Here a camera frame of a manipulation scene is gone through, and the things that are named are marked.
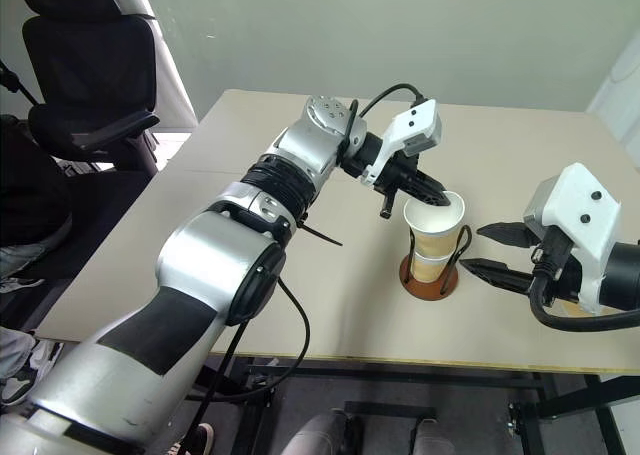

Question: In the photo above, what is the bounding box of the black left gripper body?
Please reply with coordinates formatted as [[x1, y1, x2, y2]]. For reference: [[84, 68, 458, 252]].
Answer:
[[372, 152, 421, 221]]

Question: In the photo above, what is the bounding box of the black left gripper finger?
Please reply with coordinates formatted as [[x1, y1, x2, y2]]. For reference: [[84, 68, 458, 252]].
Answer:
[[399, 183, 454, 211], [417, 170, 451, 199]]

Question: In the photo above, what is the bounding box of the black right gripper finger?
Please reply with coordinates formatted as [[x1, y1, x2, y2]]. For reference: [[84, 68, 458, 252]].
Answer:
[[458, 257, 535, 295], [476, 221, 535, 249]]

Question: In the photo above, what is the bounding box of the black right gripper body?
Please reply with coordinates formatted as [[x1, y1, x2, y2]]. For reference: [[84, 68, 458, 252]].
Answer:
[[528, 223, 585, 307]]

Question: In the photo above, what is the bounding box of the white tan paper cup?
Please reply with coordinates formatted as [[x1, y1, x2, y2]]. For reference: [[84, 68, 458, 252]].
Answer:
[[411, 252, 454, 284], [403, 190, 467, 262]]

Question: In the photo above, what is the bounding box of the black zip tie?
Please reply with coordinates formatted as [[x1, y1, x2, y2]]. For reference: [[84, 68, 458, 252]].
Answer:
[[298, 213, 345, 249]]

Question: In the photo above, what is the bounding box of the grey rounded shape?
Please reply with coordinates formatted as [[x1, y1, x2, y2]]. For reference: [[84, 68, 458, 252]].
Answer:
[[412, 416, 458, 455], [281, 407, 363, 455]]

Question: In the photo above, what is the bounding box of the black office chair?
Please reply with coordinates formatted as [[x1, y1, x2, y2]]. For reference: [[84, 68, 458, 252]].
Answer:
[[19, 0, 162, 176]]

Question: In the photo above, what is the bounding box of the person in dark jacket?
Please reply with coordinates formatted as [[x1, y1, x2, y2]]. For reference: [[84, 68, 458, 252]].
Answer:
[[0, 113, 75, 285]]

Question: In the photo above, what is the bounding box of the black tripod rod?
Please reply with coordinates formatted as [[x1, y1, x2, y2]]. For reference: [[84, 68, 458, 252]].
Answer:
[[0, 58, 39, 108]]

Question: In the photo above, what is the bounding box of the black white sneaker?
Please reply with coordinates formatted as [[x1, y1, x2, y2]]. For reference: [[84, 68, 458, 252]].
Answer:
[[0, 338, 65, 408]]

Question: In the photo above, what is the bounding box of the grey trouser leg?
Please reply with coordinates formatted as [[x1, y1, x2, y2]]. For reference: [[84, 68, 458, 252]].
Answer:
[[0, 323, 38, 380]]

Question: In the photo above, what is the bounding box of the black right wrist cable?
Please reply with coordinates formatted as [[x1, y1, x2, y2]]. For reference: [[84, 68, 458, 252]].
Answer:
[[528, 234, 640, 333]]

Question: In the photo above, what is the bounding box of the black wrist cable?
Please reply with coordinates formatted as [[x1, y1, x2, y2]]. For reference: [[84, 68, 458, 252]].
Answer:
[[528, 234, 640, 333], [357, 82, 426, 119]]

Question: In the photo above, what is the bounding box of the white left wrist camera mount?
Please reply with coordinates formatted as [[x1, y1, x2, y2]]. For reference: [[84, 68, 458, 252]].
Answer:
[[359, 98, 444, 189]]

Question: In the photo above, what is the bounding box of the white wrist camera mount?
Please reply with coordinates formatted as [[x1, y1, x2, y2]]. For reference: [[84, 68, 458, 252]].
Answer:
[[522, 162, 624, 315], [359, 98, 444, 189]]

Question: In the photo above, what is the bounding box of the brown cup holder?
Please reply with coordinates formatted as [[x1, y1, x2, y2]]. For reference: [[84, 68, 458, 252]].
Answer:
[[399, 223, 474, 302]]

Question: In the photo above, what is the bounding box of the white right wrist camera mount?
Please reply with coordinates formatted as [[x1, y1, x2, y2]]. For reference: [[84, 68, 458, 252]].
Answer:
[[522, 162, 624, 315]]

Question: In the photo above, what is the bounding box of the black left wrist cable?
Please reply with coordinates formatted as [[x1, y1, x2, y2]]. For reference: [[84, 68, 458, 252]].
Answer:
[[357, 82, 426, 119]]

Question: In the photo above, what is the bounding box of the black metal table frame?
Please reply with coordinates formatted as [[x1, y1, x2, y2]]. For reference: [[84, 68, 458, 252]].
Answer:
[[199, 356, 640, 455]]

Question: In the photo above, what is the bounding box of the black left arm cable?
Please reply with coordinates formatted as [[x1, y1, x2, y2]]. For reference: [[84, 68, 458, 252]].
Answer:
[[187, 274, 312, 455]]

